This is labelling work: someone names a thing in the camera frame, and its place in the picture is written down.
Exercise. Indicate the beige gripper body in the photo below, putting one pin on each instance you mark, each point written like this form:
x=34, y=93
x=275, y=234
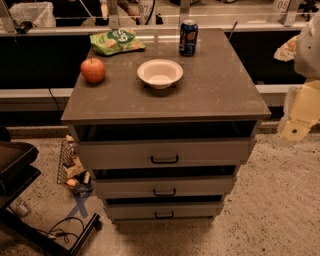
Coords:
x=308, y=53

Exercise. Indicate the blue pepsi can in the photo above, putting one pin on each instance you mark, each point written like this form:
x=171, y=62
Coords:
x=188, y=37

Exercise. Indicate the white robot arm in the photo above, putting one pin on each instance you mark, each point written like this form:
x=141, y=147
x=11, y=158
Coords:
x=304, y=50

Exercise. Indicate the middle grey drawer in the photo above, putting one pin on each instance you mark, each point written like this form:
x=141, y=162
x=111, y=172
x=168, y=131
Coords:
x=163, y=187

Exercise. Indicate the grey drawer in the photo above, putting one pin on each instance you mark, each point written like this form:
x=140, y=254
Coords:
x=163, y=187
x=164, y=153
x=162, y=211

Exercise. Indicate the grey drawer cabinet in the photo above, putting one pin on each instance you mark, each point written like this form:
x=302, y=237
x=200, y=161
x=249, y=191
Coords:
x=214, y=99

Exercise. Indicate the white paper bowl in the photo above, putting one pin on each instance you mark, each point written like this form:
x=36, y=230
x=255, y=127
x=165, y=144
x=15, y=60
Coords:
x=160, y=73

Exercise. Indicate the bottom grey drawer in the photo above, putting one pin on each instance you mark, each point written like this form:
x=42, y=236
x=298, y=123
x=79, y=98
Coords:
x=162, y=211

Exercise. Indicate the top grey drawer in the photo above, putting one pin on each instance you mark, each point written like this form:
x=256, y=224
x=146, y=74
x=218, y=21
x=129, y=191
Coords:
x=164, y=153

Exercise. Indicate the green chip bag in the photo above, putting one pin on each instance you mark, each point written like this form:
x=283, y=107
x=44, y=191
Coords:
x=115, y=42

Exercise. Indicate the red apple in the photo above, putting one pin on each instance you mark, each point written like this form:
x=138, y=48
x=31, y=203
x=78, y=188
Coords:
x=93, y=70

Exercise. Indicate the white plastic bag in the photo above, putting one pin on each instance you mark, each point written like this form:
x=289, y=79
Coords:
x=39, y=14

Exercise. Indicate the wire basket with snacks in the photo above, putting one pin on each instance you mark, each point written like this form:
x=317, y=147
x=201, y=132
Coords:
x=71, y=173

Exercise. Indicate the black cart frame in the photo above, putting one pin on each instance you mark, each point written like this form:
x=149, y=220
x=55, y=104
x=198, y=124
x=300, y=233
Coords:
x=16, y=174

